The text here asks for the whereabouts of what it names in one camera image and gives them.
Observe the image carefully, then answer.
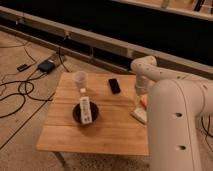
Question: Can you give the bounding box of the white rectangular box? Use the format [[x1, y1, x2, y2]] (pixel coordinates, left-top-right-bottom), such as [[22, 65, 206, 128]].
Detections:
[[80, 96, 92, 124]]

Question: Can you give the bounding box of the dark power adapter box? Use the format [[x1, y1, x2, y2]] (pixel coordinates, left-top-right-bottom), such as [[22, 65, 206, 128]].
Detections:
[[38, 60, 55, 73]]

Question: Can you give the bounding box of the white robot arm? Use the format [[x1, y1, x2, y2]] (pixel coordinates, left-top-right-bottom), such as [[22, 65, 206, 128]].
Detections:
[[131, 56, 213, 171]]

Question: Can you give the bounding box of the black cable at right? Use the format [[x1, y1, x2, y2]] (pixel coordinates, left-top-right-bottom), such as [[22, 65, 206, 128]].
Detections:
[[200, 114, 213, 139]]

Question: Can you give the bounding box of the small black floor device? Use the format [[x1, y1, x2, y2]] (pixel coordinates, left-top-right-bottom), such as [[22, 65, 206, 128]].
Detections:
[[17, 64, 29, 72]]

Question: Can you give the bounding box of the wooden table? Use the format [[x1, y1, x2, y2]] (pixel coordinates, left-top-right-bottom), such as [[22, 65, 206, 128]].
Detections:
[[37, 73, 148, 155]]

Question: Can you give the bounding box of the black floor cable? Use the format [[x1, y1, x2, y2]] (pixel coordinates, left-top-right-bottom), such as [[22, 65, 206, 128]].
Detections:
[[0, 39, 58, 120]]

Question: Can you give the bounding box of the white flat sponge block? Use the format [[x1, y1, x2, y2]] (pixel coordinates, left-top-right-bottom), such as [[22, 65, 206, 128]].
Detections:
[[131, 107, 147, 124]]

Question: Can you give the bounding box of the dark round bowl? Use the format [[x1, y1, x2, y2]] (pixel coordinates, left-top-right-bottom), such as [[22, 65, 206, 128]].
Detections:
[[72, 102, 99, 124]]

